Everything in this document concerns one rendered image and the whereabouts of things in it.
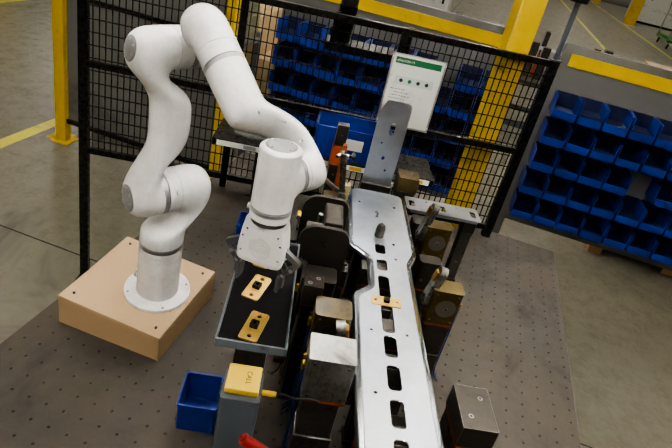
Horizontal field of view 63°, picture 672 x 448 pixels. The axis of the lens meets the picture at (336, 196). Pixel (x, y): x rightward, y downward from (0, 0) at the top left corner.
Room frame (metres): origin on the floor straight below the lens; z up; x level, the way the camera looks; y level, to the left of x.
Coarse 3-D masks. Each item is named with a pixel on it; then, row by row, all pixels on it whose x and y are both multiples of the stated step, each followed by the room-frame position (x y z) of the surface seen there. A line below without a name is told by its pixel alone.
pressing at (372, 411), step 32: (352, 192) 1.82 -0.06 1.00; (352, 224) 1.59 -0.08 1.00; (384, 256) 1.44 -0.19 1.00; (352, 320) 1.12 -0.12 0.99; (416, 320) 1.18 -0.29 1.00; (384, 352) 1.02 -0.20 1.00; (416, 352) 1.05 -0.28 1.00; (384, 384) 0.92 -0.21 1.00; (416, 384) 0.94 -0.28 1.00; (384, 416) 0.83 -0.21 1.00; (416, 416) 0.85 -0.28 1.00
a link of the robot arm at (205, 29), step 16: (192, 16) 1.12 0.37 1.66; (208, 16) 1.11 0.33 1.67; (224, 16) 1.15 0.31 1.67; (192, 32) 1.10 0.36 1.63; (208, 32) 1.09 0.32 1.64; (224, 32) 1.10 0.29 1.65; (192, 48) 1.13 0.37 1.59; (208, 48) 1.07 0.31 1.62; (224, 48) 1.07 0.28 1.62; (240, 48) 1.11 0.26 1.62
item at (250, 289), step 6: (258, 276) 0.99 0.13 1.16; (252, 282) 0.96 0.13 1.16; (258, 282) 0.95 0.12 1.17; (264, 282) 0.97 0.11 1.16; (270, 282) 0.98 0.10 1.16; (246, 288) 0.94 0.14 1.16; (252, 288) 0.94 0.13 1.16; (258, 288) 0.94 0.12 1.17; (264, 288) 0.95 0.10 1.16; (246, 294) 0.92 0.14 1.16; (258, 294) 0.93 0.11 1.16
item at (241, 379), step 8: (232, 368) 0.71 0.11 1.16; (240, 368) 0.72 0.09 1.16; (248, 368) 0.72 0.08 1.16; (256, 368) 0.73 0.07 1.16; (232, 376) 0.69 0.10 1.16; (240, 376) 0.70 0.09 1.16; (248, 376) 0.70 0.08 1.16; (256, 376) 0.71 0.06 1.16; (232, 384) 0.68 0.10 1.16; (240, 384) 0.68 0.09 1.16; (248, 384) 0.69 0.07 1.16; (256, 384) 0.69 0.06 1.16; (232, 392) 0.67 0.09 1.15; (240, 392) 0.67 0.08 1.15; (248, 392) 0.67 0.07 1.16; (256, 392) 0.67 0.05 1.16
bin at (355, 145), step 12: (324, 120) 2.17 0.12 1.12; (336, 120) 2.18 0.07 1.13; (348, 120) 2.18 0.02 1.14; (360, 120) 2.18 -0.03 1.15; (324, 132) 2.02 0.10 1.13; (360, 132) 2.03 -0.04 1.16; (372, 132) 2.19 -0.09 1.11; (324, 144) 2.02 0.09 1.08; (348, 144) 2.02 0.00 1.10; (360, 144) 2.03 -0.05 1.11; (360, 156) 2.03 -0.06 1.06
